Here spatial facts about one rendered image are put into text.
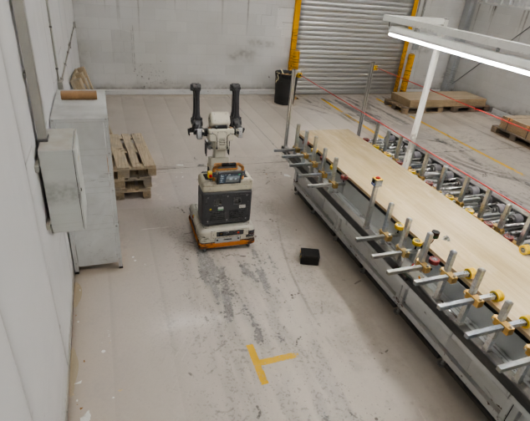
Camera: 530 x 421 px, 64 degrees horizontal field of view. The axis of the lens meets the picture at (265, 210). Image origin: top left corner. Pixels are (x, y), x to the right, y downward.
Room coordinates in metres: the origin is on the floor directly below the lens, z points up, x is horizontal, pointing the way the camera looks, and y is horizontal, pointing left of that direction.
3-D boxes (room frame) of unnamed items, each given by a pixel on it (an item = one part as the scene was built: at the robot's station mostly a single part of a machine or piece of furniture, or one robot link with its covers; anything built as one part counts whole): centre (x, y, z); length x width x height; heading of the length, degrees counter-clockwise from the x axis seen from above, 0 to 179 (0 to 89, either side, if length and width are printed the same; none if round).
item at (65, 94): (3.79, 1.78, 1.59); 0.30 x 0.08 x 0.08; 112
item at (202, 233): (4.15, 0.49, 0.16); 0.67 x 0.64 x 0.25; 21
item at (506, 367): (1.73, -1.53, 0.95); 0.36 x 0.03 x 0.03; 112
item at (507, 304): (2.04, -1.53, 0.88); 0.04 x 0.04 x 0.48; 22
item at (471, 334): (1.98, -1.50, 0.95); 0.50 x 0.04 x 0.04; 112
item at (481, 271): (2.27, -1.44, 0.94); 0.04 x 0.04 x 0.48; 22
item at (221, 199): (4.06, 0.46, 0.59); 0.55 x 0.34 x 0.83; 111
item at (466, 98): (10.99, -4.12, 0.23); 2.41 x 0.77 x 0.17; 114
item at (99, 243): (3.69, 1.74, 0.78); 0.90 x 0.45 x 1.55; 22
